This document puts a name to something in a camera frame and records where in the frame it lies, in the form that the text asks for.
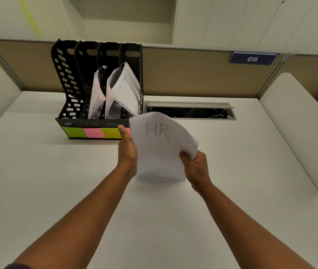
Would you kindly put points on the blue number plate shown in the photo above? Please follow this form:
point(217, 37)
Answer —
point(252, 59)

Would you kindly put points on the person's right hand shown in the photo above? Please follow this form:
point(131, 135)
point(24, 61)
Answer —
point(196, 170)

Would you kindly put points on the white paper sheet stack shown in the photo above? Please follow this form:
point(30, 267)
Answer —
point(161, 148)

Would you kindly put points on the person's left thumb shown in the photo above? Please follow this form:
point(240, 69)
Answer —
point(124, 133)

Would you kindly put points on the person's left forearm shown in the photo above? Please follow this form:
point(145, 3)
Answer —
point(72, 221)

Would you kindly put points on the beige desk partition panel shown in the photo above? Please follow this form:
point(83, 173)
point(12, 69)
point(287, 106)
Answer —
point(187, 72)

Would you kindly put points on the green sticky note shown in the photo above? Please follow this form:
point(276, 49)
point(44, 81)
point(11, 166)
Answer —
point(71, 132)

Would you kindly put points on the white papers with pink print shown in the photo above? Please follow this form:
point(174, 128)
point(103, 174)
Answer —
point(95, 98)

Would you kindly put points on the yellow-green tape strip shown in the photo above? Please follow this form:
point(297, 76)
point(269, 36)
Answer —
point(29, 15)

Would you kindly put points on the person's right thumb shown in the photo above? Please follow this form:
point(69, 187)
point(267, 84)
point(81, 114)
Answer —
point(185, 156)

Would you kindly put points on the white papers with green writing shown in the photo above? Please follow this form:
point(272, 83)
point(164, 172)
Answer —
point(122, 89)

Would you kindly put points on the person's right forearm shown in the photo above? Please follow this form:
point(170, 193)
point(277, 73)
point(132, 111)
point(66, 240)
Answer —
point(255, 229)

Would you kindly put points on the white wall cabinets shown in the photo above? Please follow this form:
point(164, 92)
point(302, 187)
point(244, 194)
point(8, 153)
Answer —
point(254, 22)

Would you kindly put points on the black perforated file organizer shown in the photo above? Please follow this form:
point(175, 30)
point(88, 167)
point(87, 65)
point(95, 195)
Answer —
point(91, 89)

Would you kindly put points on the pink sticky note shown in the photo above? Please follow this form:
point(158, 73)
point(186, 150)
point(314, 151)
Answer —
point(93, 133)
point(128, 132)

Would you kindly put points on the person's left hand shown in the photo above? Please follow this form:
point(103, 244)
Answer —
point(126, 155)

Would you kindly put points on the yellow-green sticky note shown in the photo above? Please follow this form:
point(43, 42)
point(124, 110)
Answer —
point(110, 133)

